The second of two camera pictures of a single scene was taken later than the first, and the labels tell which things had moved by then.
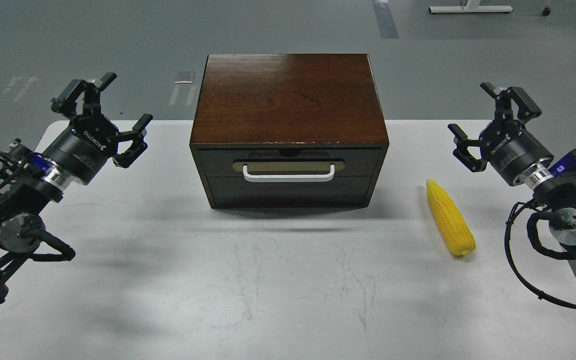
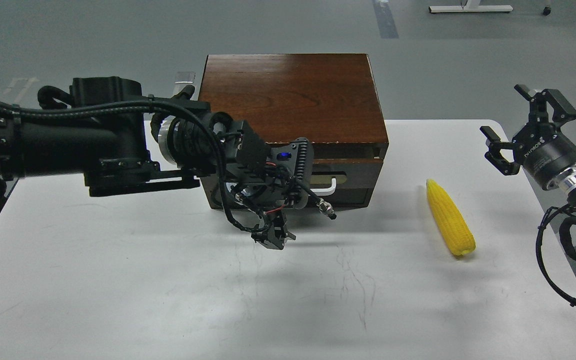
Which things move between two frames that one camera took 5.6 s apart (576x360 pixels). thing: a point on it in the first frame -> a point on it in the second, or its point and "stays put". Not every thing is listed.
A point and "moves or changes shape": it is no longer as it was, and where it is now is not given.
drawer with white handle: (289, 165) moves or changes shape
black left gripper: (92, 140) -> (277, 218)
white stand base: (471, 6) stays put
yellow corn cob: (454, 226) stays put
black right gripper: (504, 144) -> (547, 153)
